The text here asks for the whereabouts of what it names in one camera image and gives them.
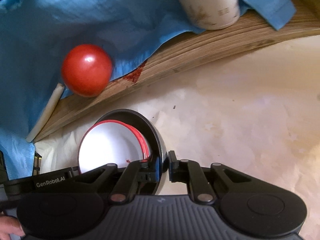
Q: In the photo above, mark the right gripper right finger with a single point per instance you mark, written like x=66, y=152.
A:
x=191, y=173

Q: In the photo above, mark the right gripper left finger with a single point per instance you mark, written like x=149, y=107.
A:
x=132, y=179

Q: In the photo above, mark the steel round bowl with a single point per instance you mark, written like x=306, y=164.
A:
x=147, y=129

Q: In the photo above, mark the white red-rimmed bowl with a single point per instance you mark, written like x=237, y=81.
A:
x=108, y=142
x=144, y=144

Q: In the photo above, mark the person's left hand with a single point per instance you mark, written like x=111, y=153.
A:
x=10, y=225

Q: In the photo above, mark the black plastic crate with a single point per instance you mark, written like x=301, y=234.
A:
x=37, y=164

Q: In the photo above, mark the cream paper table cover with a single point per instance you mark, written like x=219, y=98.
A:
x=256, y=112

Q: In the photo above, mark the white leek stalk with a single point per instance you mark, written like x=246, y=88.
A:
x=47, y=112

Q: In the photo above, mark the wooden shelf board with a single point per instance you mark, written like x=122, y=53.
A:
x=188, y=51

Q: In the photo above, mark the red tomato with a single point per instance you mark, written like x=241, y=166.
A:
x=86, y=70

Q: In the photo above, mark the white thermos cup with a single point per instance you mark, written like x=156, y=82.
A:
x=212, y=14

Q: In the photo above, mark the blue cloth garment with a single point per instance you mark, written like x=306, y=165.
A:
x=37, y=34

